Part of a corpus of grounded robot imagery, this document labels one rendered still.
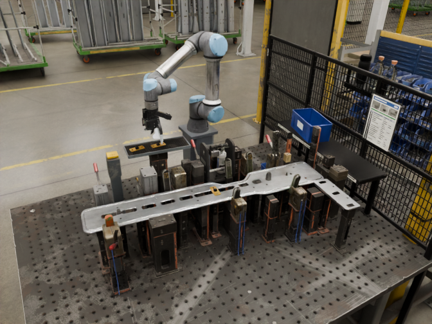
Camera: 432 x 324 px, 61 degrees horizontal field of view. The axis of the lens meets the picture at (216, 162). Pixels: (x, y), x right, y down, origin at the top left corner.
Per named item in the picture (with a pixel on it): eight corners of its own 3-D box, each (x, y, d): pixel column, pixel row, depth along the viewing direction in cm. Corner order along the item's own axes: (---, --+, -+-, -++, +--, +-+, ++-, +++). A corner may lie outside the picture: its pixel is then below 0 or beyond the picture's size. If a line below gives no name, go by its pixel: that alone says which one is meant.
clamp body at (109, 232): (112, 299, 175) (102, 242, 157) (107, 277, 187) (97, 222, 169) (134, 292, 179) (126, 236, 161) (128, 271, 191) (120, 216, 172)
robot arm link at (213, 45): (210, 115, 245) (213, 29, 218) (225, 122, 235) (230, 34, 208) (196, 119, 237) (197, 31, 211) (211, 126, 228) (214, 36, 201)
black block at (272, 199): (267, 247, 208) (272, 206, 194) (258, 235, 217) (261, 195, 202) (279, 243, 211) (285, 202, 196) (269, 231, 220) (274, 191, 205)
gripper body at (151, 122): (142, 126, 208) (140, 107, 202) (156, 123, 212) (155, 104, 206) (147, 132, 202) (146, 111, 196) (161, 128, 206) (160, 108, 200)
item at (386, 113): (387, 153, 214) (402, 104, 198) (360, 137, 232) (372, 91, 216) (390, 153, 214) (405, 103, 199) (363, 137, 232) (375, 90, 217)
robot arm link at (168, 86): (166, 74, 208) (150, 78, 202) (178, 80, 201) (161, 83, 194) (166, 88, 212) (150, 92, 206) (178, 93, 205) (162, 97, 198)
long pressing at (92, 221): (84, 238, 169) (83, 236, 168) (80, 211, 187) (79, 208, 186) (326, 180, 217) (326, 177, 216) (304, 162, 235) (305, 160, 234)
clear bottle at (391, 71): (386, 96, 216) (395, 62, 206) (377, 92, 221) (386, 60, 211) (394, 94, 218) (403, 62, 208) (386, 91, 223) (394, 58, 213)
